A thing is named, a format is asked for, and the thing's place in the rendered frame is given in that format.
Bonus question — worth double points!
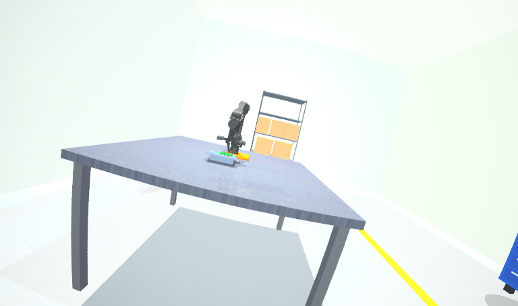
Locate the light blue switch panel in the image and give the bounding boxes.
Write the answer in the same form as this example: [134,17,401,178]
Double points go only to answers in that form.
[206,151,237,164]

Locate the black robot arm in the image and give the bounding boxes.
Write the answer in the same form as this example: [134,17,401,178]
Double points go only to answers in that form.
[227,101,250,155]

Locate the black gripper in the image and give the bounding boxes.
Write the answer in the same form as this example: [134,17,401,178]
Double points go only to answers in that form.
[217,129,246,154]

